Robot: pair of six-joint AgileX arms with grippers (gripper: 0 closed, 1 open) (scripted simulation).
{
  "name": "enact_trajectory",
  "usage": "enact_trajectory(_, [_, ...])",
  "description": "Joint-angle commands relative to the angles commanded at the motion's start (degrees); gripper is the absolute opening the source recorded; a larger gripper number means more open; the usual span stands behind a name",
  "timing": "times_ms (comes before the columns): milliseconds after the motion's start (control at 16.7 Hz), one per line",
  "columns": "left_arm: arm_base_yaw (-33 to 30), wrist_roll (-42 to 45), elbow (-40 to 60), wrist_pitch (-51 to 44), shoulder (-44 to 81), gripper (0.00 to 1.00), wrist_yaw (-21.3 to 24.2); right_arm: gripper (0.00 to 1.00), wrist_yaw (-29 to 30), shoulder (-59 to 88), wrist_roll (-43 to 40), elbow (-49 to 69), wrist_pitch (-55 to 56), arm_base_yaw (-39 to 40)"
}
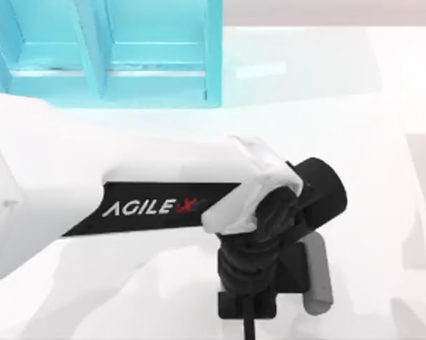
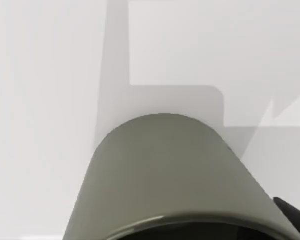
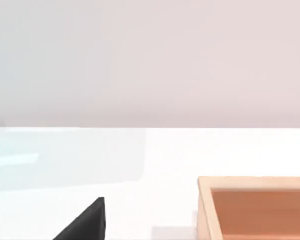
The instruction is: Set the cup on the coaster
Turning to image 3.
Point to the shallow salmon-coloured box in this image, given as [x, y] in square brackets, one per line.
[259, 212]

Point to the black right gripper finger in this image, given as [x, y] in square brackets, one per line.
[90, 223]

